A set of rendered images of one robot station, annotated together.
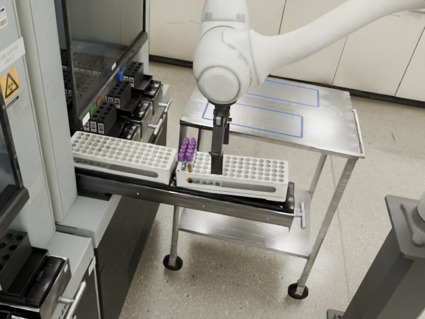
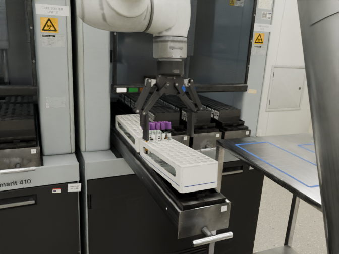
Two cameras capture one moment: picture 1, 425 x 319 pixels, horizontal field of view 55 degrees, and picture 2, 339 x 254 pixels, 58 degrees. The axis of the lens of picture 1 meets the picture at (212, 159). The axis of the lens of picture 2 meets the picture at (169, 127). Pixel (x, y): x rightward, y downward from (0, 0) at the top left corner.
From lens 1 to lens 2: 98 cm
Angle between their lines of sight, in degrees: 58
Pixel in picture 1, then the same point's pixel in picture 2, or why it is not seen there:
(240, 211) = (155, 191)
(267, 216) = (166, 205)
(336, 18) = not seen: outside the picture
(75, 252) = (61, 162)
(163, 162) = not seen: hidden behind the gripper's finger
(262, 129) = (275, 167)
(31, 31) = not seen: hidden behind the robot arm
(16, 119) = (49, 48)
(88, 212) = (99, 156)
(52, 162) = (81, 100)
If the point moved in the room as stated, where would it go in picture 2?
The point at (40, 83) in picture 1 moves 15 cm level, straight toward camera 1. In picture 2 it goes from (80, 42) to (40, 40)
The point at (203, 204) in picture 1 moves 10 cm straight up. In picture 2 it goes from (142, 175) to (143, 142)
